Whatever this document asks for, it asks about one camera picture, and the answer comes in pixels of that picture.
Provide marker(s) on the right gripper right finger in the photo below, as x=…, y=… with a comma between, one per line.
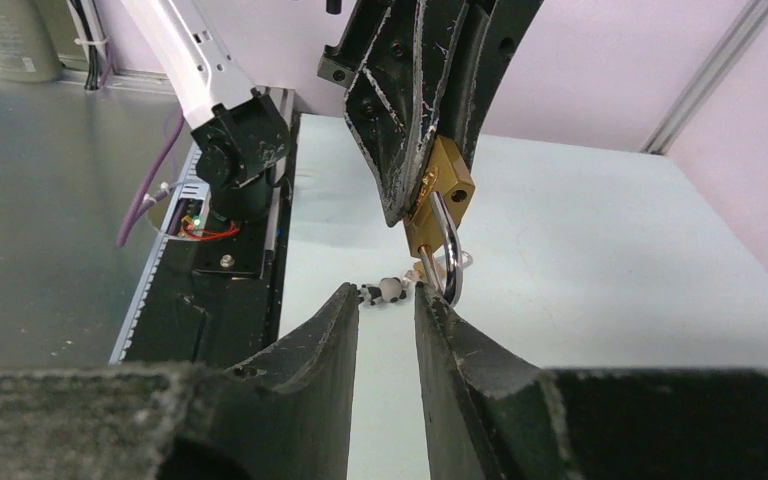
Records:
x=489, y=414

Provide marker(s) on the slotted grey cable duct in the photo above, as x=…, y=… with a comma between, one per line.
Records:
x=126, y=334

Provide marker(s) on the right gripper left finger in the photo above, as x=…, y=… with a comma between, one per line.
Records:
x=283, y=413

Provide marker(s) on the left aluminium frame post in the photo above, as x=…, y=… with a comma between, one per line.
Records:
x=724, y=56

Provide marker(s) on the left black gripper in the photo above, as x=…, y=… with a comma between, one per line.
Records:
x=423, y=67

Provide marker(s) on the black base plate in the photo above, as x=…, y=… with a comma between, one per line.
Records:
x=219, y=303

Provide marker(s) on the grey bottle in background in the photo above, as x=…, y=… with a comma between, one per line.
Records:
x=27, y=52

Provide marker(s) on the long shackle brass padlock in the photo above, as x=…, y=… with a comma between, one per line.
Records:
x=417, y=270

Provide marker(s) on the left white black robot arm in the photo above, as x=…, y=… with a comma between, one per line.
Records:
x=238, y=128

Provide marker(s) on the small brass padlock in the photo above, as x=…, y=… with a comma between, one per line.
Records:
x=446, y=190

